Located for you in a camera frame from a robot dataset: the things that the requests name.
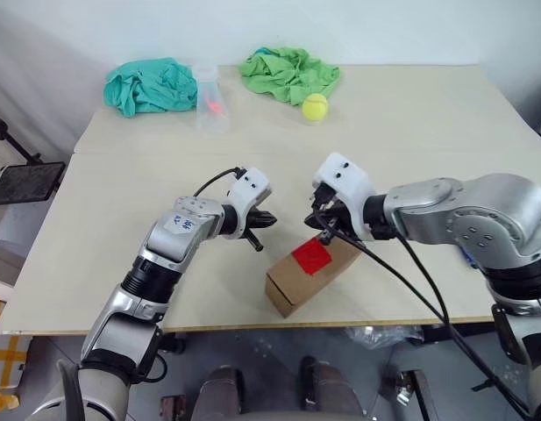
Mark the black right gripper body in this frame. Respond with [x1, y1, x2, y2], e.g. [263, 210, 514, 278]
[310, 182, 362, 241]

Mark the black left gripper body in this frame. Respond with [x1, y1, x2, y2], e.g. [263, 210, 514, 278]
[239, 209, 260, 233]

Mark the brown cardboard box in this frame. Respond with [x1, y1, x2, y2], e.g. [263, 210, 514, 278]
[265, 233, 364, 319]

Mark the pink item in cup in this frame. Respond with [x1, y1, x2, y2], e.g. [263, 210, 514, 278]
[201, 89, 224, 118]

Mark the cardboard box with yellow tape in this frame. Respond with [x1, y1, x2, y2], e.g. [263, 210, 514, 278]
[0, 297, 31, 390]

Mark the red square block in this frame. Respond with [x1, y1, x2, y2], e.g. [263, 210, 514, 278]
[291, 239, 333, 275]

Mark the clear plastic flask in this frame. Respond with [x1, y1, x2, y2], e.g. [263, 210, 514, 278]
[191, 64, 232, 135]

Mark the yellow tennis ball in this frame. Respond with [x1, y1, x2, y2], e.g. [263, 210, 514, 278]
[301, 93, 329, 121]

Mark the clear plastic bag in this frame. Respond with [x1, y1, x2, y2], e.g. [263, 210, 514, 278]
[343, 324, 425, 351]

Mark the crumpled green cloth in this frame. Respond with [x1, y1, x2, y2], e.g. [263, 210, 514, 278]
[238, 45, 343, 107]

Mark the black caster wheel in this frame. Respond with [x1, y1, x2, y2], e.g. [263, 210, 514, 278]
[158, 332, 187, 356]

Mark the dark rounded shape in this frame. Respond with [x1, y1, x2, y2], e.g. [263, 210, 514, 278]
[299, 356, 364, 421]
[198, 365, 248, 421]

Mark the crumpled teal cloth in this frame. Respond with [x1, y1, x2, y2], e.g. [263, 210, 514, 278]
[103, 57, 199, 119]

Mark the black tablet on stand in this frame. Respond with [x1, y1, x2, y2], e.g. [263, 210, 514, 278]
[0, 161, 67, 207]

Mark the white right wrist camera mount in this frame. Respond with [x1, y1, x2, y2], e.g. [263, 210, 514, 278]
[311, 151, 379, 243]

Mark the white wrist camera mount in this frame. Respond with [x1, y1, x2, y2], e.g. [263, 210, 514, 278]
[224, 166, 275, 241]
[311, 151, 379, 243]

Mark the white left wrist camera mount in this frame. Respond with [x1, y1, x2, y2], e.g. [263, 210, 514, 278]
[224, 166, 275, 241]

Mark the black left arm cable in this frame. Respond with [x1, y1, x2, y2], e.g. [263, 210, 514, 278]
[192, 167, 250, 198]

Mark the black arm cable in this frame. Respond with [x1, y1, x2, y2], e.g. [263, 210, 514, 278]
[395, 234, 451, 325]
[316, 215, 532, 417]
[192, 167, 250, 198]

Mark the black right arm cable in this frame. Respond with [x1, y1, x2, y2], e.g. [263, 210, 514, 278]
[316, 215, 532, 417]
[395, 234, 451, 325]

